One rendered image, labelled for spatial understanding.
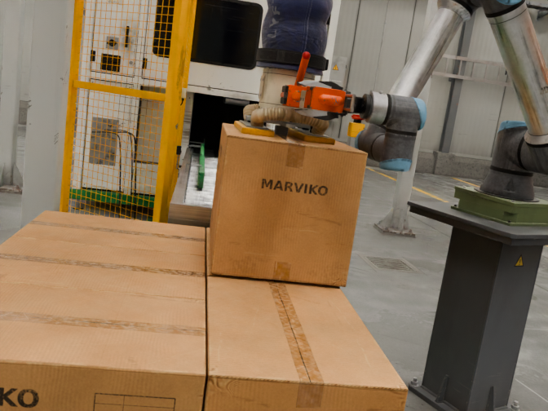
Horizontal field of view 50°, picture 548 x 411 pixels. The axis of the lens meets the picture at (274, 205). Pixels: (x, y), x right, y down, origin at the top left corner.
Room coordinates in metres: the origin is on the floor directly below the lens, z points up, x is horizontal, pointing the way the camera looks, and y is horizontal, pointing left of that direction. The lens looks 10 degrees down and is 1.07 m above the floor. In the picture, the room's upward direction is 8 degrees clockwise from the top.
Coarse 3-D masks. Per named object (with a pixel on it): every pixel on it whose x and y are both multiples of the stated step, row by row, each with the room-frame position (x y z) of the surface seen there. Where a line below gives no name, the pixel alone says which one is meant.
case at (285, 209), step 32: (224, 128) 1.91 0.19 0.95; (224, 160) 1.62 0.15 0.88; (256, 160) 1.63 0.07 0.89; (288, 160) 1.64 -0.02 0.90; (320, 160) 1.65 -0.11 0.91; (352, 160) 1.66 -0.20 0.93; (224, 192) 1.61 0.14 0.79; (256, 192) 1.63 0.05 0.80; (288, 192) 1.64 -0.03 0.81; (320, 192) 1.65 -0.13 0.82; (352, 192) 1.66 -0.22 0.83; (224, 224) 1.62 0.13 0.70; (256, 224) 1.63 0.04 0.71; (288, 224) 1.64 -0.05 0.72; (320, 224) 1.65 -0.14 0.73; (352, 224) 1.67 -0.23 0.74; (224, 256) 1.62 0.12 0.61; (256, 256) 1.63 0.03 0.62; (288, 256) 1.64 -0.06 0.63; (320, 256) 1.65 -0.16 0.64
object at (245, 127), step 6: (240, 120) 2.07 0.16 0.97; (240, 126) 1.84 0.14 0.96; (246, 126) 1.79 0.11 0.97; (252, 126) 1.79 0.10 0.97; (264, 126) 1.86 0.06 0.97; (246, 132) 1.77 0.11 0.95; (252, 132) 1.77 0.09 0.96; (258, 132) 1.77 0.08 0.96; (264, 132) 1.78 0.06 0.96; (270, 132) 1.78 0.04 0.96
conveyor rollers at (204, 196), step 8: (192, 160) 4.19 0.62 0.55; (208, 160) 4.37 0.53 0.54; (216, 160) 4.39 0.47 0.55; (192, 168) 3.82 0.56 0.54; (208, 168) 3.93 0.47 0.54; (216, 168) 3.94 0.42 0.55; (192, 176) 3.47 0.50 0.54; (208, 176) 3.57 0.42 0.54; (192, 184) 3.13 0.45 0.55; (208, 184) 3.22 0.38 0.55; (192, 192) 2.93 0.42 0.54; (200, 192) 2.94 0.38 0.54; (208, 192) 2.95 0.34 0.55; (184, 200) 2.77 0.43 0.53; (192, 200) 2.75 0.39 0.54; (200, 200) 2.76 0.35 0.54; (208, 200) 2.77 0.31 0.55
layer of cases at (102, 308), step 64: (0, 256) 1.53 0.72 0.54; (64, 256) 1.61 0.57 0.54; (128, 256) 1.70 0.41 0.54; (192, 256) 1.79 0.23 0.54; (0, 320) 1.13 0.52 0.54; (64, 320) 1.18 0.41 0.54; (128, 320) 1.22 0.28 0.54; (192, 320) 1.27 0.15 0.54; (256, 320) 1.33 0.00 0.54; (320, 320) 1.39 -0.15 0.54; (0, 384) 0.98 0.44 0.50; (64, 384) 0.99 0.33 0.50; (128, 384) 1.01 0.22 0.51; (192, 384) 1.02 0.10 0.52; (256, 384) 1.04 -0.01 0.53; (320, 384) 1.06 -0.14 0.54; (384, 384) 1.09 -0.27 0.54
